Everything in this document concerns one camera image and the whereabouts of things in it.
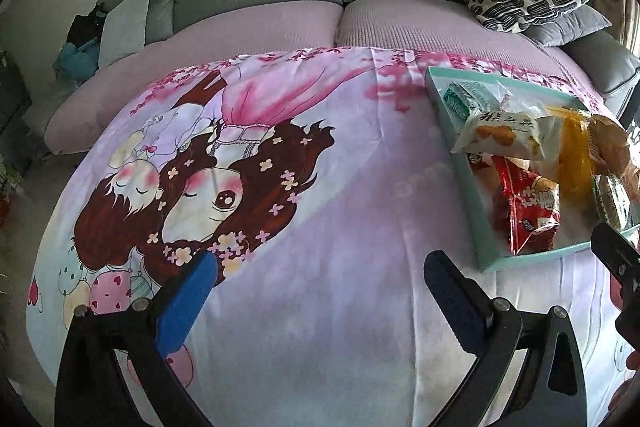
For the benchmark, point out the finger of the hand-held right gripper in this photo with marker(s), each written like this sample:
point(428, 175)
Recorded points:
point(615, 254)

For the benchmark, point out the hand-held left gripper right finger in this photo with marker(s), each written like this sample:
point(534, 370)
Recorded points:
point(452, 302)

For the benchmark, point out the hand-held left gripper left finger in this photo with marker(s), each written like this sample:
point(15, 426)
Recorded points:
point(187, 302)

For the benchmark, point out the round cake green label packet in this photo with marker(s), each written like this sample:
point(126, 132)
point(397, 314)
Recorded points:
point(612, 202)

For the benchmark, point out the teal rimmed white tray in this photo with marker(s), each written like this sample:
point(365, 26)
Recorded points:
point(530, 256)

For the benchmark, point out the red crinkled snack packet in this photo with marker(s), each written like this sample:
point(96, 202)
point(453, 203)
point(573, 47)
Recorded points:
point(530, 207)

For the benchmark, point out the yellow cake clear packet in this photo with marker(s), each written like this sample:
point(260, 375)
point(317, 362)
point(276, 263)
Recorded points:
point(575, 157)

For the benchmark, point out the orange cream snack packet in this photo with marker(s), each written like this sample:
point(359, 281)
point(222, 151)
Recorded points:
point(607, 142)

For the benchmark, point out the red white biscuit packet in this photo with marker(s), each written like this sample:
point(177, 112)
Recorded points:
point(480, 160)

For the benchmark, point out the white green cookie packet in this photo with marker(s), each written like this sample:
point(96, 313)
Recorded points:
point(505, 134)

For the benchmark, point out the person's right hand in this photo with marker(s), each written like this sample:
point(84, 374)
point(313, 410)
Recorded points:
point(634, 359)

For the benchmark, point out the printed cartoon blanket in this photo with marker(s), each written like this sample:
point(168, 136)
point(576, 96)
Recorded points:
point(350, 217)

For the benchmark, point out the light green snack packet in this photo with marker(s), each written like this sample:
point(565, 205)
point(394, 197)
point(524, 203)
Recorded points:
point(467, 99)

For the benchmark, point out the red basket with greenery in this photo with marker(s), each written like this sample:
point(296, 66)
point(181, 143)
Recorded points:
point(7, 192)

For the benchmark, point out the plain grey pillow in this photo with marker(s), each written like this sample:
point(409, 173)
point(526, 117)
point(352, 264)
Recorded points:
point(570, 29)

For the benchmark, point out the grey cabinet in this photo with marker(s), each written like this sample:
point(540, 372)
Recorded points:
point(12, 107)

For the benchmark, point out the teal cloth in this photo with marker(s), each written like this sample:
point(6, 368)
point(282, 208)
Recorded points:
point(75, 59)

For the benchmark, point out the light grey cushion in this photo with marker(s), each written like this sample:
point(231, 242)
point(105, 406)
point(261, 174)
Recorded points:
point(125, 24)

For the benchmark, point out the pink sofa seat cover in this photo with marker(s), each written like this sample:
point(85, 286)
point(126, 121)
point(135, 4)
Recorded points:
point(280, 27)

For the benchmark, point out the black bag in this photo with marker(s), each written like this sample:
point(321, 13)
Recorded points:
point(82, 27)

